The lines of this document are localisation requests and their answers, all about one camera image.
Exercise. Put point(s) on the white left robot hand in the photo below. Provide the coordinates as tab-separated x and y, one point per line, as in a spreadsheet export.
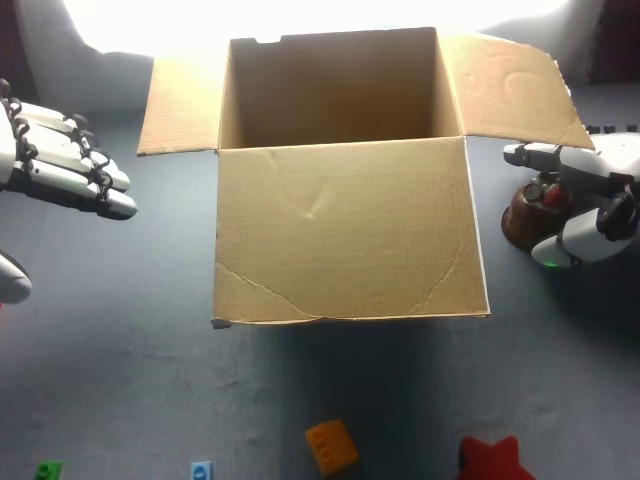
65	165

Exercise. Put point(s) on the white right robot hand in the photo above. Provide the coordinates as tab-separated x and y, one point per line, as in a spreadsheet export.
590	240

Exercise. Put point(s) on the brown chocolate cupcake toy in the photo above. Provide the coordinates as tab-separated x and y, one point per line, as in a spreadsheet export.
530	220

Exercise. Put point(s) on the cardboard box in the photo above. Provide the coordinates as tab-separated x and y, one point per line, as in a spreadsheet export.
345	240

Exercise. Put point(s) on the grey table cloth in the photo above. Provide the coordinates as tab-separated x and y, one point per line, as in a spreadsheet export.
125	350

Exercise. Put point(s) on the red foam star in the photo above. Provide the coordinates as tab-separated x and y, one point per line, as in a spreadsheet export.
495	462

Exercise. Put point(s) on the green toy block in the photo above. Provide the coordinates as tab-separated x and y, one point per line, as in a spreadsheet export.
48	471

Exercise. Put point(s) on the yellow toy block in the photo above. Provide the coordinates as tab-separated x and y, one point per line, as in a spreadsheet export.
331	447

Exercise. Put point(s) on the blue toy block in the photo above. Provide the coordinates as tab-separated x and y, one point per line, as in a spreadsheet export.
202	471

